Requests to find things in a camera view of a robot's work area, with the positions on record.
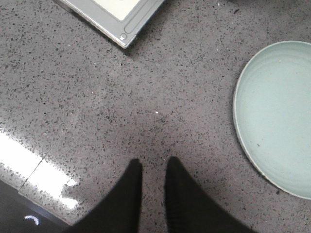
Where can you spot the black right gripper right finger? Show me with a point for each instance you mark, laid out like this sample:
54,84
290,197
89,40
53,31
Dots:
189,209

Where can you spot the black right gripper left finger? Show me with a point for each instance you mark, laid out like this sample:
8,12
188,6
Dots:
119,211

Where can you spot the oven glass door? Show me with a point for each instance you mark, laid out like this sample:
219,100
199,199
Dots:
119,20

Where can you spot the light green round plate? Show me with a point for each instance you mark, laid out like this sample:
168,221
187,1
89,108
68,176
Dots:
272,115

